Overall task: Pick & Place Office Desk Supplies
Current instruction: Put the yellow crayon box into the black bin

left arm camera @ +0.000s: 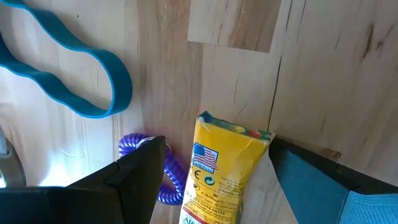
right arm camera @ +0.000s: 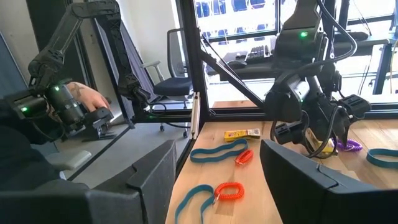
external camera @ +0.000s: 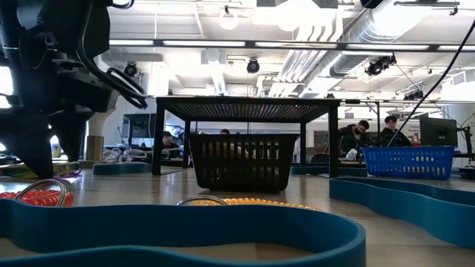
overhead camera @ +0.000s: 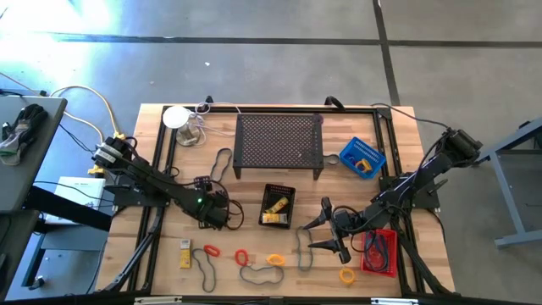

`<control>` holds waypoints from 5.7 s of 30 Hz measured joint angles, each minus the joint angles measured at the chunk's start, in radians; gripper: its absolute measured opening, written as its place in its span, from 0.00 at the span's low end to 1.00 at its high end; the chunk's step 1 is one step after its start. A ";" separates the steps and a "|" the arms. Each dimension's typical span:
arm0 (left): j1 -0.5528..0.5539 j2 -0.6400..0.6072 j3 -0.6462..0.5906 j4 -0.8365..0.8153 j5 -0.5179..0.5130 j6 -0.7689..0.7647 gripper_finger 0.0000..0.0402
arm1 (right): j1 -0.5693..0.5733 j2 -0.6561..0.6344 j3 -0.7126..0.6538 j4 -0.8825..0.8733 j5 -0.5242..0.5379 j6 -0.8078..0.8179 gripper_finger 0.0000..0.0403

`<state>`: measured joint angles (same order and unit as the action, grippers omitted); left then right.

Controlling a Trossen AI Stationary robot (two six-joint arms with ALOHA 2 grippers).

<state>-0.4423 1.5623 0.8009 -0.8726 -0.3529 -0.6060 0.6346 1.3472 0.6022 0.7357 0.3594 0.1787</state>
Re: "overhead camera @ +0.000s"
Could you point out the black perforated metal shelf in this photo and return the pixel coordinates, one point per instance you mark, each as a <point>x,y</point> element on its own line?
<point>275,140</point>

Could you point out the silver metal bracket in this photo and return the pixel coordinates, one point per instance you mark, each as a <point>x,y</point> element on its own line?
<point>394,301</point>
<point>156,301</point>

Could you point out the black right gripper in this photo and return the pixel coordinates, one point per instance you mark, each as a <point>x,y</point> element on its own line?
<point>349,222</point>

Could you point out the grey side table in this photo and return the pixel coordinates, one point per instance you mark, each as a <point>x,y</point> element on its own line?
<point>51,127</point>

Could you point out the red slotted plastic basket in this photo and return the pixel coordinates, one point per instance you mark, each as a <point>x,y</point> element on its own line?
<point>394,254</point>

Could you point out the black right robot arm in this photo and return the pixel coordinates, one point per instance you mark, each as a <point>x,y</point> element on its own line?
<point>423,173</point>

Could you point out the black and grey gloves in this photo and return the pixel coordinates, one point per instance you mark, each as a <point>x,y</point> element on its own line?
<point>25,123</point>

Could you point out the white mushroom-shaped lamp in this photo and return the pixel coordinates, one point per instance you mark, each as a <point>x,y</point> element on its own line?
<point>175,117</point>

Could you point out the black desk crossbar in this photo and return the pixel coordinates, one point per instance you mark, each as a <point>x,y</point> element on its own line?
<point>72,207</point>

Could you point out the yellow rectangular packet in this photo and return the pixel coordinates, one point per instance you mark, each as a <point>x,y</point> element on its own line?
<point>275,218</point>
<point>185,256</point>
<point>277,205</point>

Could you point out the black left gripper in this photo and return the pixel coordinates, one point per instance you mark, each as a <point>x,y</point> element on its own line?
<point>216,212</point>

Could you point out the blue slotted plastic basket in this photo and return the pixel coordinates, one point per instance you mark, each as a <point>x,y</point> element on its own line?
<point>372,150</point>

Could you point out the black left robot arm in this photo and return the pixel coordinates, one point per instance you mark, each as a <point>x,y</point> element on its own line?
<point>148,178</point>

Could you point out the grey-blue table frame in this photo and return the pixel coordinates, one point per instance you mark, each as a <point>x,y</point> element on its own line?
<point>512,197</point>

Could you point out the white box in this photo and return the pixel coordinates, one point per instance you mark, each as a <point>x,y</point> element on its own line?
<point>80,186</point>

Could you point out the black slotted plastic basket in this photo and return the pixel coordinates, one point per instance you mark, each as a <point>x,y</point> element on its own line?
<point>277,190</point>

